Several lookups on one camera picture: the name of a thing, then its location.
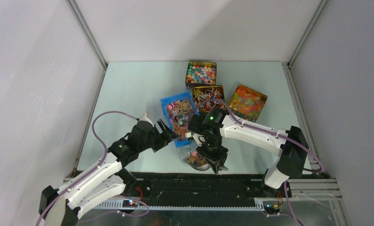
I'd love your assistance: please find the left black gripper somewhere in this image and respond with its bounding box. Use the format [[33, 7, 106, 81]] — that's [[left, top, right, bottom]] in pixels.
[[138, 119, 179, 152]]

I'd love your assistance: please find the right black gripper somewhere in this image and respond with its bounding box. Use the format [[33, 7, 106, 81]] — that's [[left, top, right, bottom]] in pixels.
[[196, 136, 229, 174]]

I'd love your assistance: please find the metal scoop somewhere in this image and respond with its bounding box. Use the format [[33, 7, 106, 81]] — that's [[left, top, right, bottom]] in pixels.
[[183, 151, 227, 171]]

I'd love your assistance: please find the blue plastic candy bin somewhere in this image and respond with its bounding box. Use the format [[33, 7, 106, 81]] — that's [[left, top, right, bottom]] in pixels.
[[160, 91, 196, 148]]

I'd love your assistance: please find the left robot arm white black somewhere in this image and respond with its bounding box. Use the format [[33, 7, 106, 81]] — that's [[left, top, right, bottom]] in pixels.
[[36, 117, 178, 226]]

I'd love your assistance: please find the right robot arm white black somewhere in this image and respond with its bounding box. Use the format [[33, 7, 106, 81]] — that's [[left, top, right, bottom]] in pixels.
[[188, 108, 309, 197]]

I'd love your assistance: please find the tin of stick candies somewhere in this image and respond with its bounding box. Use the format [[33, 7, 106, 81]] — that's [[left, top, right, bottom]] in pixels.
[[192, 85, 225, 113]]

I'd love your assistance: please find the tin of pastel candies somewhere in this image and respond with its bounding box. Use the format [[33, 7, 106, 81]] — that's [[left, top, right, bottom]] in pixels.
[[185, 61, 217, 89]]

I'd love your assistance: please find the tin of gummy candies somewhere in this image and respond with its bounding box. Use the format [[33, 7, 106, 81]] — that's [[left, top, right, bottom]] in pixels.
[[228, 84, 268, 122]]

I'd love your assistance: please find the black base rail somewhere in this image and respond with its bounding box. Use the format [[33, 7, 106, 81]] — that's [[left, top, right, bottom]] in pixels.
[[123, 172, 292, 207]]

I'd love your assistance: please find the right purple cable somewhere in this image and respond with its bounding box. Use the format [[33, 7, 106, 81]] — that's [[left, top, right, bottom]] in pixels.
[[188, 98, 326, 174]]

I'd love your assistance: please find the purple cable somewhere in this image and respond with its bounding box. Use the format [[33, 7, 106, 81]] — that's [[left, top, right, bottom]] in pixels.
[[188, 98, 326, 174], [35, 111, 141, 226]]

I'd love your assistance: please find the slotted cable duct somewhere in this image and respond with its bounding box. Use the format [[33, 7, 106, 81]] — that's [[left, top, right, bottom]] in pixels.
[[91, 199, 264, 211]]

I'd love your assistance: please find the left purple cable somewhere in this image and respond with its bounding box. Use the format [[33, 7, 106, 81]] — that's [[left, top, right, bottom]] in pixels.
[[35, 111, 141, 226]]

